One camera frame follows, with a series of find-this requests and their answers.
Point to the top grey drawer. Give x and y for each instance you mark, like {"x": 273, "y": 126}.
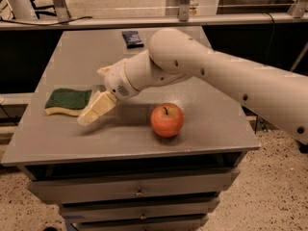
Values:
{"x": 83, "y": 190}

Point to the metal frame post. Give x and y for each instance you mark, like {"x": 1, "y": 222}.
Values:
{"x": 184, "y": 10}

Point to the grey metal rail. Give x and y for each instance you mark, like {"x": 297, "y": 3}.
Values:
{"x": 88, "y": 23}

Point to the green and yellow sponge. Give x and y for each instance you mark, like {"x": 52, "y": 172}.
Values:
{"x": 67, "y": 102}

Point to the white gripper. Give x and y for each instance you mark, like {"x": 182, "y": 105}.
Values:
{"x": 115, "y": 80}

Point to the grey drawer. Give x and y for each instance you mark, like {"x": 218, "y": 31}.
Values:
{"x": 141, "y": 209}
{"x": 190, "y": 222}
{"x": 83, "y": 190}

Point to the dark blue snack packet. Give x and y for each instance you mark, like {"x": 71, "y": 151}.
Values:
{"x": 132, "y": 39}

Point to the red apple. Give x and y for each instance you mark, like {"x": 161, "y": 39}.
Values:
{"x": 167, "y": 120}

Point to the grey drawer cabinet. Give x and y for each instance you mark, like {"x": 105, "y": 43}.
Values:
{"x": 215, "y": 134}

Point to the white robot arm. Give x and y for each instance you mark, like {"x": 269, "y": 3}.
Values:
{"x": 277, "y": 95}

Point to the middle grey drawer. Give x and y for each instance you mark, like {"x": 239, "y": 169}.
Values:
{"x": 141, "y": 209}

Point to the bottom grey drawer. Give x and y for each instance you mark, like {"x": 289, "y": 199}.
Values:
{"x": 190, "y": 222}

